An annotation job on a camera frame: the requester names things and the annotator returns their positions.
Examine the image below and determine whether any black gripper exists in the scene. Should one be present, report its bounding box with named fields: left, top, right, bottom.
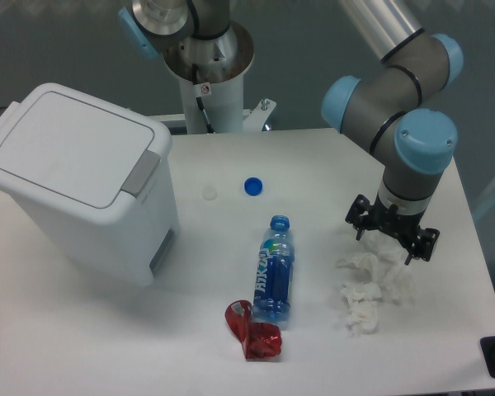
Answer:
left=345, top=194, right=440, bottom=266

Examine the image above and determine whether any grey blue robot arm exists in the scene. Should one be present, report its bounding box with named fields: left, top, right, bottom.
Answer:
left=118, top=1, right=464, bottom=261

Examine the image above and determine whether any white trash can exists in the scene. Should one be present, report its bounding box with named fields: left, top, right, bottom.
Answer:
left=0, top=83, right=179, bottom=286

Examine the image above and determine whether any upper crumpled white tissue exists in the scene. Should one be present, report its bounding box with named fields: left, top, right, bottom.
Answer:
left=337, top=231, right=415, bottom=304

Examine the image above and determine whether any crumpled white tissue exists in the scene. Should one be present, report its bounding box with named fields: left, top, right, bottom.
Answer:
left=337, top=231, right=415, bottom=304
left=341, top=282, right=382, bottom=337

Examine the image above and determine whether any lower crumpled white tissue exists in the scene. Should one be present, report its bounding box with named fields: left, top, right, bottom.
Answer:
left=341, top=282, right=382, bottom=337

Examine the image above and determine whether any blue plastic bottle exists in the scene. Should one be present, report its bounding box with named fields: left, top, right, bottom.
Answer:
left=252, top=214, right=295, bottom=326

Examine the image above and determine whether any blue bottle cap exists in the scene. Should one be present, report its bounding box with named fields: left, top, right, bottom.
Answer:
left=243, top=177, right=263, bottom=196

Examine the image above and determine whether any red crumpled wrapper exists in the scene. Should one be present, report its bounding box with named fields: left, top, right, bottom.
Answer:
left=224, top=299, right=282, bottom=361

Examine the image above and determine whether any white bottle cap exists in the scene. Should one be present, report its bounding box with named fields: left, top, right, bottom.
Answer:
left=201, top=186, right=218, bottom=200

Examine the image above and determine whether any white mounting bracket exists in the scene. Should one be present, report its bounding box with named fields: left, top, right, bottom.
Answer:
left=243, top=98, right=277, bottom=133

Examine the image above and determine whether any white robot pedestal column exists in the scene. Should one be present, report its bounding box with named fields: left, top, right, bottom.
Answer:
left=178, top=75, right=244, bottom=134

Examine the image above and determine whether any black cable on pedestal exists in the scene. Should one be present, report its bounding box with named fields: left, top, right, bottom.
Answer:
left=191, top=64, right=215, bottom=134

